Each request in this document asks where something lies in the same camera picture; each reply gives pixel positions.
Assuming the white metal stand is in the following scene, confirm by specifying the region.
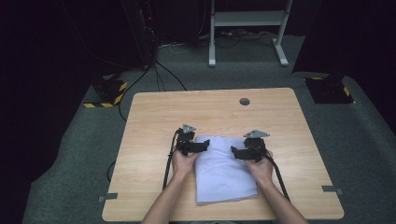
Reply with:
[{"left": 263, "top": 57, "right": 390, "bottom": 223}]
[{"left": 208, "top": 0, "right": 293, "bottom": 68}]

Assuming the person's left hand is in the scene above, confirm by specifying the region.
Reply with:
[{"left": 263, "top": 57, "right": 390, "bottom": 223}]
[{"left": 171, "top": 149, "right": 202, "bottom": 181}]

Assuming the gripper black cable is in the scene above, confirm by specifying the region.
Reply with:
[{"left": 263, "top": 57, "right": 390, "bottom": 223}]
[
  {"left": 162, "top": 129, "right": 182, "bottom": 190},
  {"left": 264, "top": 153, "right": 291, "bottom": 203}
]

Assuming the black computer tower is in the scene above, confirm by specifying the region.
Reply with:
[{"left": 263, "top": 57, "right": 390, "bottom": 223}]
[{"left": 120, "top": 0, "right": 158, "bottom": 69}]

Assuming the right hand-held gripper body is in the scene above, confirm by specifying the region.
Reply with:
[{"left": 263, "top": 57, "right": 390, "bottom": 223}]
[{"left": 242, "top": 129, "right": 271, "bottom": 163}]

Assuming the grey tape piece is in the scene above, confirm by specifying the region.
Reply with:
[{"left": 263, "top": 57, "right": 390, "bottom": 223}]
[
  {"left": 98, "top": 192, "right": 119, "bottom": 203},
  {"left": 321, "top": 185, "right": 345, "bottom": 196}
]

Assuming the tangle of floor cables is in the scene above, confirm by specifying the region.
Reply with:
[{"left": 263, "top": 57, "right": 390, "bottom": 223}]
[{"left": 214, "top": 29, "right": 276, "bottom": 49}]

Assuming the black floor cable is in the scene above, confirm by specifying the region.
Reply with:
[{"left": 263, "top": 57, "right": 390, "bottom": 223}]
[
  {"left": 118, "top": 65, "right": 152, "bottom": 122},
  {"left": 154, "top": 60, "right": 188, "bottom": 91}
]

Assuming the black yellow striped base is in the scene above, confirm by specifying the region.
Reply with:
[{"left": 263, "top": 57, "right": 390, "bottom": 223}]
[
  {"left": 82, "top": 74, "right": 129, "bottom": 109},
  {"left": 304, "top": 74, "right": 356, "bottom": 105}
]

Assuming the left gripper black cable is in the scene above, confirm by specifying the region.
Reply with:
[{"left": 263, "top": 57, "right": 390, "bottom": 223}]
[{"left": 162, "top": 129, "right": 182, "bottom": 190}]

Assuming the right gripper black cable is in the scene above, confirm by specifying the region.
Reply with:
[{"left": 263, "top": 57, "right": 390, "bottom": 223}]
[{"left": 264, "top": 153, "right": 291, "bottom": 203}]

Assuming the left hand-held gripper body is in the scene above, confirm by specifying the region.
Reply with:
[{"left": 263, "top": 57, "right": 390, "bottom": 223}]
[{"left": 177, "top": 123, "right": 197, "bottom": 157}]

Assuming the person's right hand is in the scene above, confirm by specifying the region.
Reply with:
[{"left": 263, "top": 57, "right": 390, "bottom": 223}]
[{"left": 244, "top": 150, "right": 275, "bottom": 185}]

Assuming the lavender printed T-shirt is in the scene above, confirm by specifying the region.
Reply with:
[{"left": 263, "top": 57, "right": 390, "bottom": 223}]
[{"left": 194, "top": 134, "right": 260, "bottom": 206}]

